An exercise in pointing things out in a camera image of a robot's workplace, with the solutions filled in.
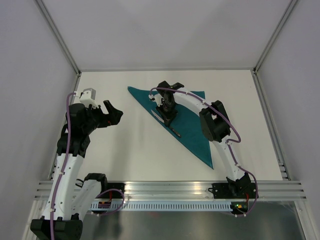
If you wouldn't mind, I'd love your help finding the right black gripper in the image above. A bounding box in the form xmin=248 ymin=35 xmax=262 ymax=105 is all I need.
xmin=155 ymin=101 xmax=178 ymax=126

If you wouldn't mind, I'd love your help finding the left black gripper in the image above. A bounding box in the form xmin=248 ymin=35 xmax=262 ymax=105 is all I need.
xmin=82 ymin=100 xmax=123 ymax=134

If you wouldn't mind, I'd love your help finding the steel table knife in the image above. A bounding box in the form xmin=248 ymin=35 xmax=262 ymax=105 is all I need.
xmin=150 ymin=109 xmax=182 ymax=138

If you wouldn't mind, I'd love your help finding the teal cloth napkin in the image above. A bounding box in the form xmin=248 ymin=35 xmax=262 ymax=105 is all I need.
xmin=127 ymin=86 xmax=214 ymax=169

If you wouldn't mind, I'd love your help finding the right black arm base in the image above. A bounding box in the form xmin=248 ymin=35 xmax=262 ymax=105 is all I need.
xmin=207 ymin=183 xmax=258 ymax=200

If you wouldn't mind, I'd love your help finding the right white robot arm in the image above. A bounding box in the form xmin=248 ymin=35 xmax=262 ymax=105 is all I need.
xmin=149 ymin=81 xmax=259 ymax=199

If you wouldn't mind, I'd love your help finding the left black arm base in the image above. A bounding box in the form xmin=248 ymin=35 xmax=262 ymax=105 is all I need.
xmin=106 ymin=182 xmax=125 ymax=199

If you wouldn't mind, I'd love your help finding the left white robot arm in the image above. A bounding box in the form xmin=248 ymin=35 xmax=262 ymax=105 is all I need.
xmin=30 ymin=100 xmax=123 ymax=240

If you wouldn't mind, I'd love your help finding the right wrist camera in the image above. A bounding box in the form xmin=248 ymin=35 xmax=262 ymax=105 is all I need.
xmin=148 ymin=93 xmax=163 ymax=106

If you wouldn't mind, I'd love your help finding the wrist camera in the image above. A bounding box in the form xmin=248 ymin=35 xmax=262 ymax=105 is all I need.
xmin=148 ymin=93 xmax=163 ymax=106
xmin=74 ymin=88 xmax=99 ymax=109

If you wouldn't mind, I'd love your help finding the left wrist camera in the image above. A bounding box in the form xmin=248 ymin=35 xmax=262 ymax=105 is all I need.
xmin=74 ymin=88 xmax=99 ymax=109

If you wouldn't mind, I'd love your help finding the aluminium mounting rail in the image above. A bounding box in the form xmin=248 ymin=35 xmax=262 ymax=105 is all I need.
xmin=34 ymin=181 xmax=308 ymax=201

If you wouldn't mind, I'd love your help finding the white slotted cable duct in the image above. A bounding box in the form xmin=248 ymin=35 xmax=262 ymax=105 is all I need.
xmin=88 ymin=201 xmax=232 ymax=211

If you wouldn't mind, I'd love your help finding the left aluminium frame post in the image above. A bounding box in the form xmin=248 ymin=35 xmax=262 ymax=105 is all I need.
xmin=33 ymin=0 xmax=81 ymax=76

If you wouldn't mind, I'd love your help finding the aluminium frame post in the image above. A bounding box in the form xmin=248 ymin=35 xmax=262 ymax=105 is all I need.
xmin=33 ymin=0 xmax=81 ymax=76
xmin=251 ymin=0 xmax=300 ymax=75

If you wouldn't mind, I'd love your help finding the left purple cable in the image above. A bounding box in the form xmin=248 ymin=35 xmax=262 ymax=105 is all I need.
xmin=48 ymin=92 xmax=78 ymax=238

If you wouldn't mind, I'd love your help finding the right aluminium frame post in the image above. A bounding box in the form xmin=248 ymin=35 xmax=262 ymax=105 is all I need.
xmin=251 ymin=0 xmax=300 ymax=75

